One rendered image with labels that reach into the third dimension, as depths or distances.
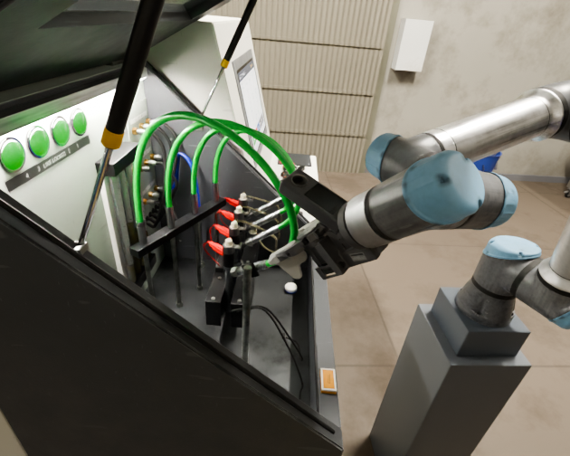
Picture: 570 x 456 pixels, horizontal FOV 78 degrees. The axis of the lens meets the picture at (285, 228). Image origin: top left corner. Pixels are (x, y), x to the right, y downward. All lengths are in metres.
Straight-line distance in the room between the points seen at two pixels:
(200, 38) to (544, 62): 4.32
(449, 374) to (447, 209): 0.82
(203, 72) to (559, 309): 1.04
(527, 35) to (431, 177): 4.45
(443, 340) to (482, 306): 0.16
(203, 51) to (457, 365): 1.09
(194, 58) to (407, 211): 0.80
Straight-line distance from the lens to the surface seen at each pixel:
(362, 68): 4.08
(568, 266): 0.96
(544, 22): 4.88
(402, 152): 0.56
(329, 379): 0.78
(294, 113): 4.04
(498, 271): 1.06
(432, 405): 1.27
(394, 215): 0.42
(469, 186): 0.41
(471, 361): 1.17
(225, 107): 1.07
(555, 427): 2.33
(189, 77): 1.08
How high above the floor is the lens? 1.59
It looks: 31 degrees down
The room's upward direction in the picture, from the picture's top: 5 degrees clockwise
